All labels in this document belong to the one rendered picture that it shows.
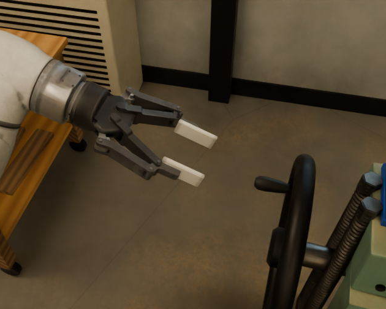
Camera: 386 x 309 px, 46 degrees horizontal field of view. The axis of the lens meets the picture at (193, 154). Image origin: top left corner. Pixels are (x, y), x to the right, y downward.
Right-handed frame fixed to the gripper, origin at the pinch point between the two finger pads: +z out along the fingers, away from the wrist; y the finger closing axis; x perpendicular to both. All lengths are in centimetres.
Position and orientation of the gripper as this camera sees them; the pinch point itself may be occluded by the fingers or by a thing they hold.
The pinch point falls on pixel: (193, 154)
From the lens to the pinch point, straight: 74.5
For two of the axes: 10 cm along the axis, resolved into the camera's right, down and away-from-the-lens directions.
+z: 9.0, 4.2, 0.9
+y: 2.7, -7.2, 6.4
